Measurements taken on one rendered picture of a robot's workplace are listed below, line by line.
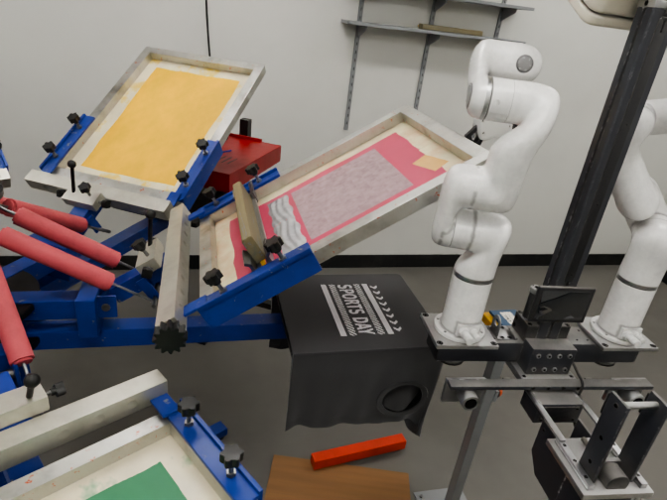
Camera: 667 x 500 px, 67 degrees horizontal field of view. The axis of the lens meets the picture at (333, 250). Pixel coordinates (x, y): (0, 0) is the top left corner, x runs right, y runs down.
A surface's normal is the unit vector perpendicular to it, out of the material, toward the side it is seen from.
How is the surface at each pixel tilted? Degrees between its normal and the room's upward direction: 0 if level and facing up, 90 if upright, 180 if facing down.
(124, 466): 0
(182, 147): 32
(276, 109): 90
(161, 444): 0
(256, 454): 0
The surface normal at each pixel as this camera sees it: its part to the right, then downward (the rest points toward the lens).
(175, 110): -0.05, -0.55
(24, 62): 0.23, 0.45
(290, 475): 0.11, -0.89
